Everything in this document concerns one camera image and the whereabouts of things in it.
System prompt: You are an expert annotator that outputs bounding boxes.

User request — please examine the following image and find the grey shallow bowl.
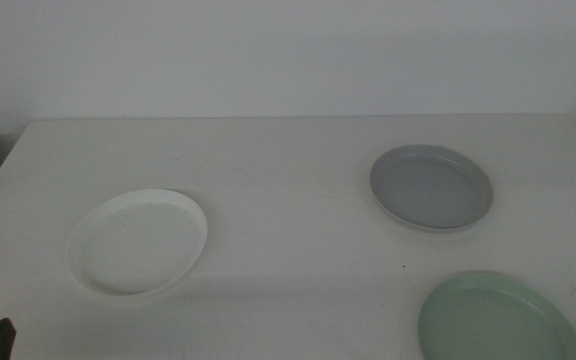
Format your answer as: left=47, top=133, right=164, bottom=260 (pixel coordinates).
left=369, top=144, right=495, bottom=232

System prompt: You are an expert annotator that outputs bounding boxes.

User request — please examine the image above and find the white shallow bowl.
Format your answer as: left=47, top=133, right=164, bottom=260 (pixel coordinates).
left=66, top=188, right=209, bottom=297

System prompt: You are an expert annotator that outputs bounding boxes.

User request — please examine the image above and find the pale green shallow bowl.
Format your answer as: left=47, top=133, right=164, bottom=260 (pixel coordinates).
left=417, top=270, right=576, bottom=360

